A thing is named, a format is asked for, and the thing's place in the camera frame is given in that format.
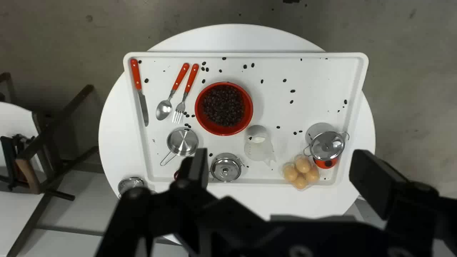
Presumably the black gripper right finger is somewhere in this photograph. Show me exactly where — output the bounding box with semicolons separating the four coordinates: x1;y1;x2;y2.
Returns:
349;148;440;231

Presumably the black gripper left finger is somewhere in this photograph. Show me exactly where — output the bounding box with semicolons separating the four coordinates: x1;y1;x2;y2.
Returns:
173;147;211;194

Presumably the clear plastic jug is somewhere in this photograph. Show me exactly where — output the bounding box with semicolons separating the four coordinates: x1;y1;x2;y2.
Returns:
243;124;277;164

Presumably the red bowl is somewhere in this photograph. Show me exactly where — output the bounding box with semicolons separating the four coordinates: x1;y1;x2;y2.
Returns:
193;80;256;137

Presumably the steel bowl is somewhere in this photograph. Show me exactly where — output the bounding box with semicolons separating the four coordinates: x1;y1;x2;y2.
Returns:
117;175;147;197

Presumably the small steel pan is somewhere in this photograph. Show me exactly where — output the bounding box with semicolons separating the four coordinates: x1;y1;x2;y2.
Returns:
209;151;244;182

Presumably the dark beans heap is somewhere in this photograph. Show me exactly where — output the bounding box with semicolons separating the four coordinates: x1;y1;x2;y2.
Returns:
201;84;249;128

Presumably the steel pot lid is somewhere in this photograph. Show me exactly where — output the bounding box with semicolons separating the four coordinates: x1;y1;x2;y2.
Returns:
310;130;347;160

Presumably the clear egg carton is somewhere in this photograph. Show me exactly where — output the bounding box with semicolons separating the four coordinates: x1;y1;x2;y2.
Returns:
281;154;321;191

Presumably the white plastic tray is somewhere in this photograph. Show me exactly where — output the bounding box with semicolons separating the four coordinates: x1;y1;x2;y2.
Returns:
121;50;370;185

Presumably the wooden chair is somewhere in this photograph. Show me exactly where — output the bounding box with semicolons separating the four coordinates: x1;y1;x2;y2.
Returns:
0;70;97;257

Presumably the red handled spoon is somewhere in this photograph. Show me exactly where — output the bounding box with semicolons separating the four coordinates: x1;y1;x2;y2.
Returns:
154;61;191;121

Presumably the red handled knife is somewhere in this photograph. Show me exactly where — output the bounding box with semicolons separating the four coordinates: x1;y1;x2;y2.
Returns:
129;57;151;128

